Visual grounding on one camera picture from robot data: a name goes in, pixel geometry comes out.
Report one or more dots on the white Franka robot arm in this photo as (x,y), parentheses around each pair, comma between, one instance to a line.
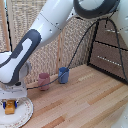
(40,23)

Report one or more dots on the blue cup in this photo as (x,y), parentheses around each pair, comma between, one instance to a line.
(63,75)

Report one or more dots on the pink cup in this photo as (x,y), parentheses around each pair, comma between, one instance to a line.
(43,81)

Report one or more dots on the woven wicker screen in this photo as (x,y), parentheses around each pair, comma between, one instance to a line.
(66,50)

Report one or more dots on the white patterned plate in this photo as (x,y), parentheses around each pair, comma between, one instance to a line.
(23,111)

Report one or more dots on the orange toy toast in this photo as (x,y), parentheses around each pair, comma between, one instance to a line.
(10,107)

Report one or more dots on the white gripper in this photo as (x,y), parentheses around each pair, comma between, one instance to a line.
(12,91)

